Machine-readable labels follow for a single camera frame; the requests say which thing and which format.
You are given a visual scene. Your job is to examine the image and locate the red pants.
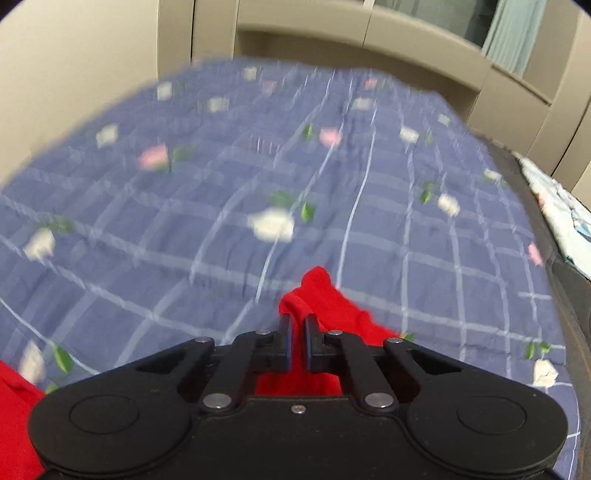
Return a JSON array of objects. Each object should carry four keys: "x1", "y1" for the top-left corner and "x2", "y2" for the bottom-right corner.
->
[{"x1": 0, "y1": 266, "x2": 403, "y2": 480}]

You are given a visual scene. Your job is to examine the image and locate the beige built-in wardrobe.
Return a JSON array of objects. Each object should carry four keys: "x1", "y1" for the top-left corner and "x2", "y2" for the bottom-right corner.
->
[{"x1": 156, "y1": 0, "x2": 591, "y2": 204}]

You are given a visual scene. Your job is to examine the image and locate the light printed cloth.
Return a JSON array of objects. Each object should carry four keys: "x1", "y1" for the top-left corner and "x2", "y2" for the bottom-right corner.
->
[{"x1": 516, "y1": 156, "x2": 591, "y2": 280}]

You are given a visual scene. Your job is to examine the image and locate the window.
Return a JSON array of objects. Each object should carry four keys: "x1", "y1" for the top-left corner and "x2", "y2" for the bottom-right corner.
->
[{"x1": 373, "y1": 0, "x2": 496, "y2": 48}]

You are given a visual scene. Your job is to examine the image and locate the blue plaid floral bedsheet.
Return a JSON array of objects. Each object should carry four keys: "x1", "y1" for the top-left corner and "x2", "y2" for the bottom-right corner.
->
[{"x1": 0, "y1": 58, "x2": 581, "y2": 480}]

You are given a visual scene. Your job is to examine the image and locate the pale green curtain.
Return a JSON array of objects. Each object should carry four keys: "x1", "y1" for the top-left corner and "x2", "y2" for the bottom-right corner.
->
[{"x1": 481, "y1": 0, "x2": 540, "y2": 77}]

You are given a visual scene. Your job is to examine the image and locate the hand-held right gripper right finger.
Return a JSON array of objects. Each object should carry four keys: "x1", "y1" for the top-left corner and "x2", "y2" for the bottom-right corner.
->
[{"x1": 305, "y1": 314, "x2": 463, "y2": 413}]

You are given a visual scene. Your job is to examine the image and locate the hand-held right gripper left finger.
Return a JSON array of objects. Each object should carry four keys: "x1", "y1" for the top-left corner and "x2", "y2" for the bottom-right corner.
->
[{"x1": 133, "y1": 315, "x2": 294, "y2": 413}]

